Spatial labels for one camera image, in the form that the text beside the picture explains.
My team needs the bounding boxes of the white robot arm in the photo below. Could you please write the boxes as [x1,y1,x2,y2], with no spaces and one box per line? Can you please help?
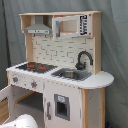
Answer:
[0,114,38,128]

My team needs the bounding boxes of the wooden toy kitchen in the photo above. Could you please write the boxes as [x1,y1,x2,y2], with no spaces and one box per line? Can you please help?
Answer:
[5,10,115,128]

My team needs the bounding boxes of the grey metal sink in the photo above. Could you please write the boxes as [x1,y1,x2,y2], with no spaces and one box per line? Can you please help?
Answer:
[52,68,92,81]

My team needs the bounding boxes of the black toy faucet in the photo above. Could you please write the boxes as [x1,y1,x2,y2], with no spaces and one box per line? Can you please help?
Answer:
[75,51,93,70]

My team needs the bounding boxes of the black stovetop red burners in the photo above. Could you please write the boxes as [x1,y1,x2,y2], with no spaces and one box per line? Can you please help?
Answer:
[18,62,55,73]

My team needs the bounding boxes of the right stove knob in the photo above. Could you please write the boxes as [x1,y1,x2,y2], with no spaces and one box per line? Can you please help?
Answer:
[31,81,37,88]

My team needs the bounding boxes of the stove knob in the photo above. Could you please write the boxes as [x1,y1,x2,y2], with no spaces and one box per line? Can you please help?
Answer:
[12,77,18,83]
[31,81,37,88]

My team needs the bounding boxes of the white lower cabinet door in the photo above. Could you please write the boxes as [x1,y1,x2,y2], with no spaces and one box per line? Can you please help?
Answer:
[44,82,82,128]

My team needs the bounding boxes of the white microwave cabinet door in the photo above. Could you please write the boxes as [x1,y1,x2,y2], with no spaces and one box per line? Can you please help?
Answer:
[52,14,91,40]

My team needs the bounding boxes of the grey range hood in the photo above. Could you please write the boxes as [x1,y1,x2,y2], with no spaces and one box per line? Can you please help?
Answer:
[24,16,52,34]

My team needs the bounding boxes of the left stove knob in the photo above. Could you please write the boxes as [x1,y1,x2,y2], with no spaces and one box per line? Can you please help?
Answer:
[12,77,18,83]

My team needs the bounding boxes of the white oven door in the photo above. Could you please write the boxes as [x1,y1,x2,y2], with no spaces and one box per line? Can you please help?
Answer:
[0,86,14,125]

